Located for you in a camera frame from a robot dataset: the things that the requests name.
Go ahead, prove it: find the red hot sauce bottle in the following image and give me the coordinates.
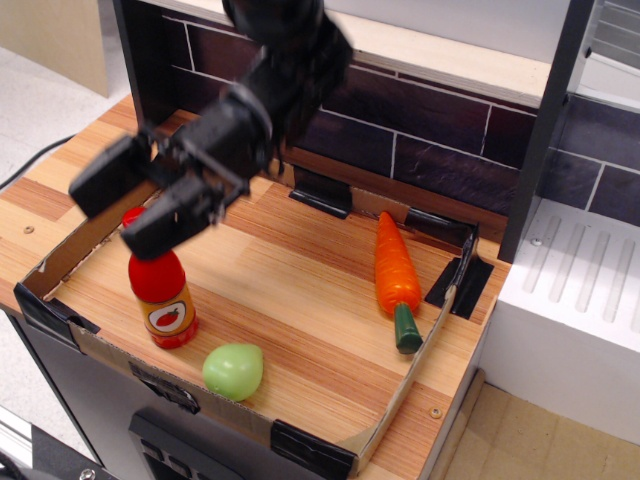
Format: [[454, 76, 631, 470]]
[[120, 205, 200, 350]]

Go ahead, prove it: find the orange toy carrot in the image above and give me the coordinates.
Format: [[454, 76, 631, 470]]
[[374, 211, 422, 355]]

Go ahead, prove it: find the white toy sink drainboard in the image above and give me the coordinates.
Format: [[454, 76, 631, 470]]
[[480, 200, 639, 443]]

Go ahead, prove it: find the light wooden shelf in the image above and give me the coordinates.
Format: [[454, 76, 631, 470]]
[[149, 0, 552, 110]]

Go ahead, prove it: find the cardboard fence with black tape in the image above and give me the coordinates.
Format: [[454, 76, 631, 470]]
[[12, 149, 496, 480]]

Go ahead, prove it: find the black toy oven panel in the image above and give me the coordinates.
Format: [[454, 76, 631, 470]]
[[127, 410, 281, 480]]

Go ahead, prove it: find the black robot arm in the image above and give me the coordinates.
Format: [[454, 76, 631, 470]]
[[69, 1, 353, 260]]

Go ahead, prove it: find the black cable on floor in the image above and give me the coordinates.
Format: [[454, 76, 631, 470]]
[[0, 133, 76, 192]]

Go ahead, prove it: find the green toy pear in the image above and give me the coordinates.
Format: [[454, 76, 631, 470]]
[[202, 343, 264, 402]]

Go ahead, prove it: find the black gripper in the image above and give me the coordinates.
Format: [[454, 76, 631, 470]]
[[68, 84, 283, 260]]

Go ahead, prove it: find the black vertical post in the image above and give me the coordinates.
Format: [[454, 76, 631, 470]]
[[498, 0, 602, 263]]

